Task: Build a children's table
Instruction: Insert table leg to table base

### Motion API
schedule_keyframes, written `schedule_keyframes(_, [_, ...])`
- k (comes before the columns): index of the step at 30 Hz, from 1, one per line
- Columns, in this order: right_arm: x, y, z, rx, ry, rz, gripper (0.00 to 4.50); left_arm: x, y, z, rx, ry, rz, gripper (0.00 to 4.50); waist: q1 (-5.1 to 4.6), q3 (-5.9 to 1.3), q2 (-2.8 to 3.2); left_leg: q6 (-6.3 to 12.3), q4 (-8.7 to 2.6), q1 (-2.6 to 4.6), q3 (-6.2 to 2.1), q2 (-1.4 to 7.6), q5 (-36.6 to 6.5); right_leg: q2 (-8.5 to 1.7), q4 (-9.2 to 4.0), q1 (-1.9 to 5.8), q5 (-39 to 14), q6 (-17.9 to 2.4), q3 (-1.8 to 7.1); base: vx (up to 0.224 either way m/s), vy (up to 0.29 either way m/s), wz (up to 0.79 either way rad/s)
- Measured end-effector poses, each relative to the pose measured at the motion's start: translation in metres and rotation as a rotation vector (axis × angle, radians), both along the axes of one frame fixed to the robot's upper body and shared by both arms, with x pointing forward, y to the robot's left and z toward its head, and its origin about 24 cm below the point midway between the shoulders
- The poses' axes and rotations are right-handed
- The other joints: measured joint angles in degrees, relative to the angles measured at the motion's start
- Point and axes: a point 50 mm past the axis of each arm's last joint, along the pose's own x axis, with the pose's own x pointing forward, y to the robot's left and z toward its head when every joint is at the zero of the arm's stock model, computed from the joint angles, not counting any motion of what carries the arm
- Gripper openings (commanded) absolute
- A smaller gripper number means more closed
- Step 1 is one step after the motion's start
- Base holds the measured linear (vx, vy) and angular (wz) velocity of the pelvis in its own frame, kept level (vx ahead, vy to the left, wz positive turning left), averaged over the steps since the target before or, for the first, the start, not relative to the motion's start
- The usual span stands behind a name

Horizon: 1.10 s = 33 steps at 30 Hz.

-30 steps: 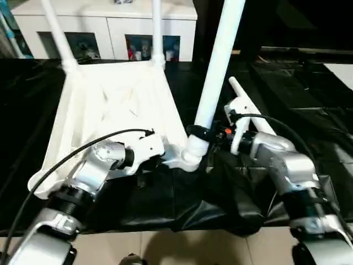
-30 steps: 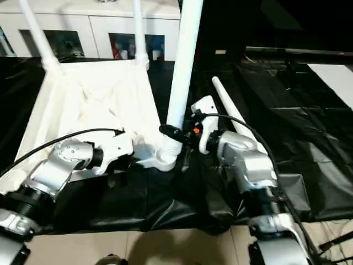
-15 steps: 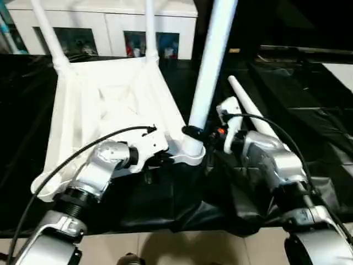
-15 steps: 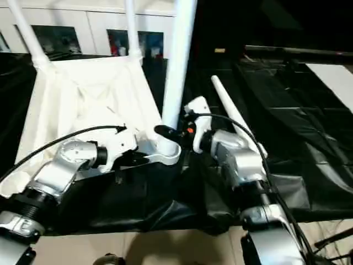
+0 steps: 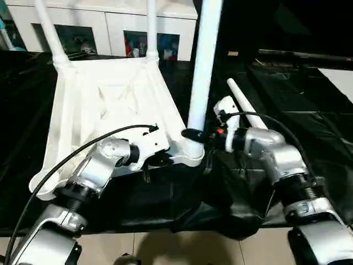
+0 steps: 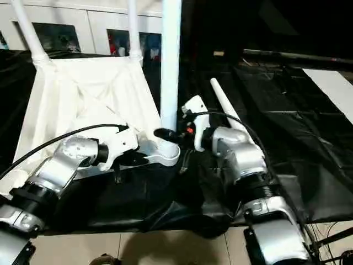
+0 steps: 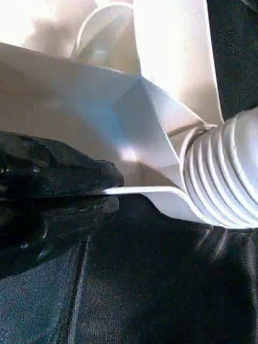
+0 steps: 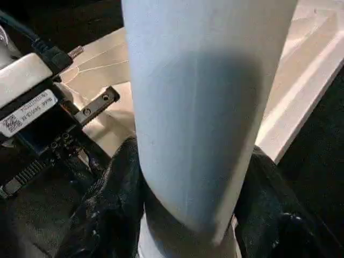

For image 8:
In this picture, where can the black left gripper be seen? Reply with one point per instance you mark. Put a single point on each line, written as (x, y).
(54, 142)

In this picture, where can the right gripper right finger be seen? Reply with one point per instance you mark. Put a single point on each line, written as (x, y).
(279, 215)

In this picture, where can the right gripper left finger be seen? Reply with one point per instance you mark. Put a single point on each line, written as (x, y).
(107, 209)

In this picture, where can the white plastic table leg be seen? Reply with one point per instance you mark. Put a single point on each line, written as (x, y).
(204, 107)

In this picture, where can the white plastic table top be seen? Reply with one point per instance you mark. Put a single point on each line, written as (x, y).
(306, 80)

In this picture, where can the black mat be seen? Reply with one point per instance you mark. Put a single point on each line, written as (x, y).
(317, 215)

